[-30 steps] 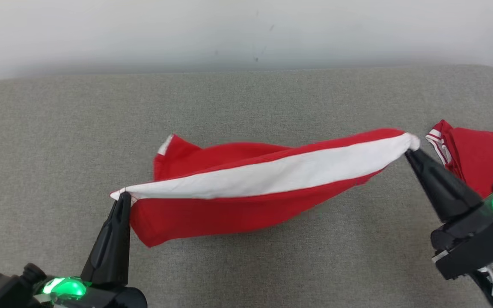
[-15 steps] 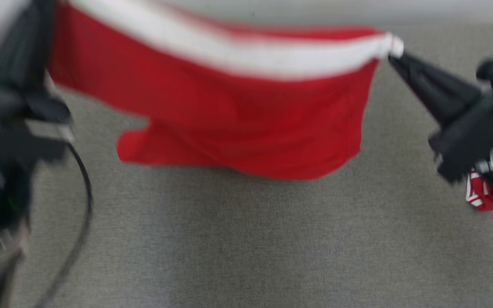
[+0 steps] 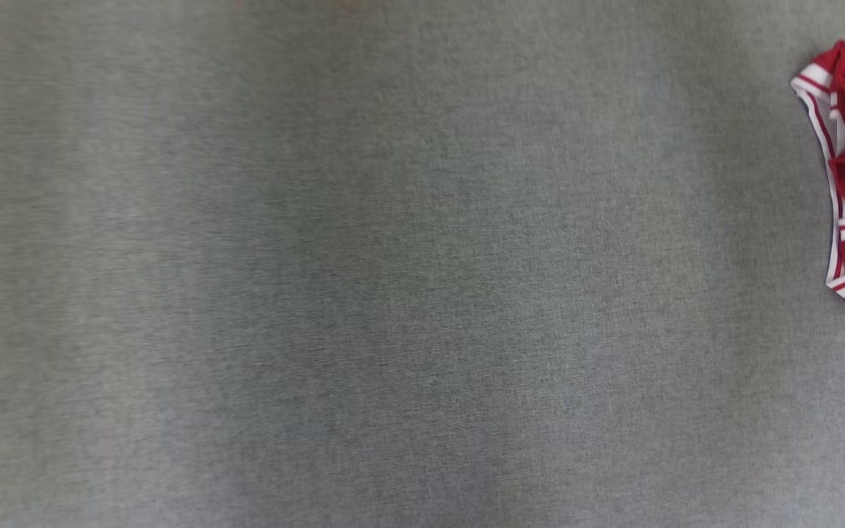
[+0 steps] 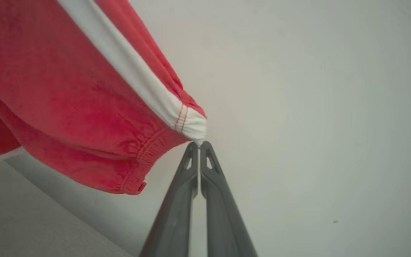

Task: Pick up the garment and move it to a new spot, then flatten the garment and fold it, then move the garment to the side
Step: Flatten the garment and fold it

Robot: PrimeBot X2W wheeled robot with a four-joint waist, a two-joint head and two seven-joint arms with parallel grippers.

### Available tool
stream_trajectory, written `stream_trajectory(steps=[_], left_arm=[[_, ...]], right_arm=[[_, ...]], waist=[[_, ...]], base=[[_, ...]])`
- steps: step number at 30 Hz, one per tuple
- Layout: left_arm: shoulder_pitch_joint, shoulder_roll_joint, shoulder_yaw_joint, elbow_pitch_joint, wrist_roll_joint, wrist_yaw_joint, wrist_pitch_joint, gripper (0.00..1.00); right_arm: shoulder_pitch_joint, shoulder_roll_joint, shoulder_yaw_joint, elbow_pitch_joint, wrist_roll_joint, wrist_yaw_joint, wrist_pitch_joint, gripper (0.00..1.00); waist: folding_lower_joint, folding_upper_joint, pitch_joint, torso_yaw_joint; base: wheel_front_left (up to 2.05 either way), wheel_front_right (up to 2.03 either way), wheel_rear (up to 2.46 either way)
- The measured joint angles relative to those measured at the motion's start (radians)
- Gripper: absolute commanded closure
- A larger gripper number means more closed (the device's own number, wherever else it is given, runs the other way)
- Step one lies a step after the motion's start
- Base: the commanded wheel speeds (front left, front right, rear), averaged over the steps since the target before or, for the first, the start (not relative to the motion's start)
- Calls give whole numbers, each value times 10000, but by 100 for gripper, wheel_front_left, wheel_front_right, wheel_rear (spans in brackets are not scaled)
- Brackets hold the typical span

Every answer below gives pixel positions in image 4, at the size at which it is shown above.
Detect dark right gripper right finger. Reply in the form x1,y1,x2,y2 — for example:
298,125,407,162
199,141,258,257

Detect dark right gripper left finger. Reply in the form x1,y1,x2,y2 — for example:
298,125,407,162
139,142,200,257

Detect red shorts with white stripes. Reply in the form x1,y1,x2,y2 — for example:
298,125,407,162
0,0,208,196

